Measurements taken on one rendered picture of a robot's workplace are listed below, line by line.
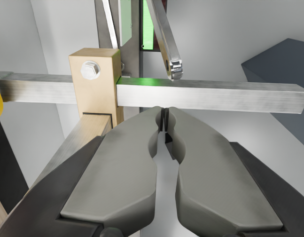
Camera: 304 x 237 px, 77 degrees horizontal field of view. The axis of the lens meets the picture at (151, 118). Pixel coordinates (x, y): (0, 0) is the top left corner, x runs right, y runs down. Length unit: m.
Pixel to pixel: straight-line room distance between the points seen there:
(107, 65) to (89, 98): 0.05
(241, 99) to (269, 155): 1.37
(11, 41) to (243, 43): 1.02
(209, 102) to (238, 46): 0.93
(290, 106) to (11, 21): 0.48
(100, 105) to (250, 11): 1.01
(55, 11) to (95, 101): 0.30
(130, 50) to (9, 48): 0.22
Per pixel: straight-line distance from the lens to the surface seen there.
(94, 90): 0.24
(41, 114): 0.53
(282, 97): 0.29
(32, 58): 0.51
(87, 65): 0.22
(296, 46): 1.15
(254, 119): 1.39
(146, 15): 0.38
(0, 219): 0.47
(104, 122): 0.23
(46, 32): 0.53
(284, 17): 1.24
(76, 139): 0.21
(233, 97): 0.26
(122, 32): 0.29
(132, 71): 0.40
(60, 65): 0.53
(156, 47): 0.38
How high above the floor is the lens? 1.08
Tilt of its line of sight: 60 degrees down
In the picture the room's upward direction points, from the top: 176 degrees counter-clockwise
